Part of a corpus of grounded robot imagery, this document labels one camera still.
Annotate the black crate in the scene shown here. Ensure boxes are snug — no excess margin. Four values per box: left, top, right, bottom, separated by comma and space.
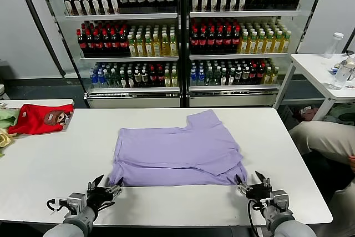
278, 103, 295, 131

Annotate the blue water bottle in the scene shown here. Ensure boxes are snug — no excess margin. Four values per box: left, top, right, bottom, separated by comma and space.
189, 67, 198, 87
197, 67, 206, 87
90, 68, 99, 88
98, 69, 107, 88

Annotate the clear plastic water bottle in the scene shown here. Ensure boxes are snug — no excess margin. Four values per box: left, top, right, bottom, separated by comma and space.
329, 58, 355, 90

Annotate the light green cloth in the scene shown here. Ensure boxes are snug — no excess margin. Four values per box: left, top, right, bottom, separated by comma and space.
0, 108, 21, 129

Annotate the tall clear bottle white cap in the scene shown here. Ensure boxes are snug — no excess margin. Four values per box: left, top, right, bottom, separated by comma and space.
323, 32, 344, 59

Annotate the red t-shirt bear print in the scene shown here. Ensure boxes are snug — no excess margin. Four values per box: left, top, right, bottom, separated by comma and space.
7, 103, 75, 135

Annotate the lilac purple t-shirt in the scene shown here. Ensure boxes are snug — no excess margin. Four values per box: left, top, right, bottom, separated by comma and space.
107, 109, 249, 187

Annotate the seated person in beige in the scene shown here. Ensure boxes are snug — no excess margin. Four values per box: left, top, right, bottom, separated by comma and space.
288, 121, 355, 237

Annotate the glass-door drinks cabinet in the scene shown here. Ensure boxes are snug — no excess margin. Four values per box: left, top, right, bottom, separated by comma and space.
62, 0, 184, 109
182, 0, 306, 108

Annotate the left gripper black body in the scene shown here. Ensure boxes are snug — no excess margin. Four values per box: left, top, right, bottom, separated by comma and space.
86, 186, 115, 213

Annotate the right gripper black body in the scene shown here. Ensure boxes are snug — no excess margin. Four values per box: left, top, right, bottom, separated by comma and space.
246, 183, 274, 208

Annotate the yellow tea bottle green cap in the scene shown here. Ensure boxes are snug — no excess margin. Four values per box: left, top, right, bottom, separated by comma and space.
256, 31, 266, 54
264, 31, 274, 53
128, 34, 138, 57
161, 32, 170, 56
248, 31, 257, 54
144, 33, 154, 57
272, 31, 282, 53
281, 30, 291, 53
153, 33, 162, 57
240, 31, 250, 54
136, 34, 146, 57
169, 32, 179, 56

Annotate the dark red bag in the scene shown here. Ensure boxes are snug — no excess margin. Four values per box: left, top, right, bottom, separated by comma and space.
295, 106, 318, 123

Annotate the green fabric bundle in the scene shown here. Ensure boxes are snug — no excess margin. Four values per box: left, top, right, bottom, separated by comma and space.
326, 103, 355, 127

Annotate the white cabinet shelf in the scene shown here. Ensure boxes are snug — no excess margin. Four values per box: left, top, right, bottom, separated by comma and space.
189, 52, 290, 60
79, 55, 180, 62
65, 12, 179, 21
188, 83, 280, 92
87, 86, 181, 95
189, 10, 302, 18

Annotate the white side table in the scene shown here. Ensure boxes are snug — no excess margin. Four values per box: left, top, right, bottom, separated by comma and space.
273, 53, 355, 121

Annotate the pale yellow cloth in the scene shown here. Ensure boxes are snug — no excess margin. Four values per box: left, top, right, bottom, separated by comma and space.
0, 128, 18, 148

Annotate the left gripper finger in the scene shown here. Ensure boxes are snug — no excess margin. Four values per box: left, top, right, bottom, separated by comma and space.
87, 174, 105, 191
104, 176, 124, 194

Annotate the dark slanted pole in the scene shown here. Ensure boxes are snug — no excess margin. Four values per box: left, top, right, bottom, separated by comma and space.
12, 0, 67, 78

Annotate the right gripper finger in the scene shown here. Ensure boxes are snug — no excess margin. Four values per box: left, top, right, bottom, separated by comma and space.
235, 174, 253, 196
255, 170, 272, 188

